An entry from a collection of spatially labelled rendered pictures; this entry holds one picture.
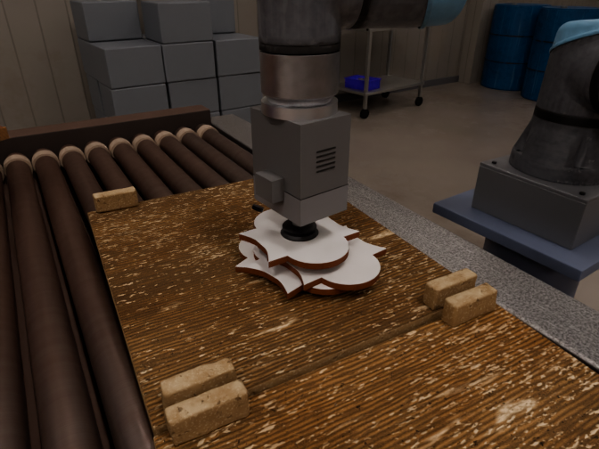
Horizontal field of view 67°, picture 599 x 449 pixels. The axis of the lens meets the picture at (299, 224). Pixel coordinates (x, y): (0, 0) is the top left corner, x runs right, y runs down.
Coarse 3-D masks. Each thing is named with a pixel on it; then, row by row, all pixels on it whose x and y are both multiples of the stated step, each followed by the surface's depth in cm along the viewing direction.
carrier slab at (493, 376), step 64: (512, 320) 45; (320, 384) 38; (384, 384) 38; (448, 384) 38; (512, 384) 38; (576, 384) 38; (192, 448) 33; (256, 448) 33; (320, 448) 33; (384, 448) 33; (448, 448) 33; (512, 448) 33; (576, 448) 33
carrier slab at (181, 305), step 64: (192, 192) 72; (128, 256) 55; (192, 256) 55; (384, 256) 55; (128, 320) 45; (192, 320) 45; (256, 320) 45; (320, 320) 45; (384, 320) 45; (256, 384) 38
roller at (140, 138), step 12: (132, 144) 102; (144, 144) 98; (156, 144) 102; (144, 156) 95; (156, 156) 91; (156, 168) 89; (168, 168) 85; (180, 168) 86; (168, 180) 83; (180, 180) 80; (192, 180) 81; (180, 192) 78
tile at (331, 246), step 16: (256, 224) 53; (272, 224) 53; (320, 224) 53; (336, 224) 53; (256, 240) 50; (272, 240) 50; (288, 240) 50; (320, 240) 50; (336, 240) 50; (272, 256) 47; (288, 256) 47; (304, 256) 47; (320, 256) 47; (336, 256) 47
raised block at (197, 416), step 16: (240, 384) 34; (192, 400) 33; (208, 400) 33; (224, 400) 33; (240, 400) 34; (176, 416) 32; (192, 416) 32; (208, 416) 33; (224, 416) 34; (240, 416) 34; (176, 432) 32; (192, 432) 33; (208, 432) 34
